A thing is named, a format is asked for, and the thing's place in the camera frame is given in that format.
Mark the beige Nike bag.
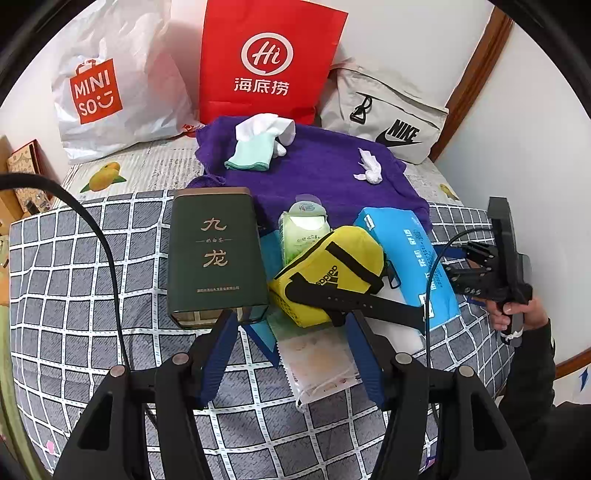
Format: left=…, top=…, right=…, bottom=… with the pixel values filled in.
left=318, top=60, right=449, bottom=164

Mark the yellow Adidas pouch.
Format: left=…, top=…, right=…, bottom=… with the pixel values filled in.
left=269, top=226, right=425, bottom=333

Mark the printed face mask packet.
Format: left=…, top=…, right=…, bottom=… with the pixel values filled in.
left=269, top=311, right=361, bottom=410

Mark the person's right hand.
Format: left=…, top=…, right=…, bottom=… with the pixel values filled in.
left=475, top=296, right=550, bottom=333

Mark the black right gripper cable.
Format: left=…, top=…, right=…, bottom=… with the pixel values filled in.
left=423, top=225, right=495, bottom=430

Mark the brown wooden frame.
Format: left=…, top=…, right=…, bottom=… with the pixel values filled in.
left=5, top=138, right=55, bottom=218

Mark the white and mint sock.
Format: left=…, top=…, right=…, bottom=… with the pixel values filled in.
left=224, top=113, right=297, bottom=172

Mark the white foam block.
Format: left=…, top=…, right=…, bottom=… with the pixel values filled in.
left=367, top=318, right=423, bottom=355

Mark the white Miniso plastic bag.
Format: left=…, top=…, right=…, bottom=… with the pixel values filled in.
left=51, top=1, right=197, bottom=164

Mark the brown wooden door trim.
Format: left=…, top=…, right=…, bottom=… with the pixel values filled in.
left=430, top=7, right=513, bottom=162

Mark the green wet wipes pack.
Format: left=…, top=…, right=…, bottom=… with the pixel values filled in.
left=279, top=194, right=331, bottom=266

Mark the white tissue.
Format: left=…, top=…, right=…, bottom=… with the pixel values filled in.
left=353, top=149, right=383, bottom=185

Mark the black sleeve forearm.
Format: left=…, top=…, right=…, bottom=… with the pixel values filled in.
left=499, top=324, right=591, bottom=479

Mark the red Haidilao paper bag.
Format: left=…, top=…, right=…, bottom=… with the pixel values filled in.
left=198, top=0, right=348, bottom=125

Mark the grey checkered bed sheet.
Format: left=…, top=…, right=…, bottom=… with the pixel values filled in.
left=8, top=189, right=514, bottom=480

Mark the purple knitted towel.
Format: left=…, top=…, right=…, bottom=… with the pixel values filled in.
left=188, top=116, right=432, bottom=236

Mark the mango print cloth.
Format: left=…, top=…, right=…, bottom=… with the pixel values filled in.
left=62, top=136, right=462, bottom=205

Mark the dark green tea tin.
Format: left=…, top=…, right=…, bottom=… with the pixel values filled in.
left=166, top=187, right=270, bottom=329

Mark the blue tissue pack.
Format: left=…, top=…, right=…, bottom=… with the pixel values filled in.
left=355, top=207, right=460, bottom=329

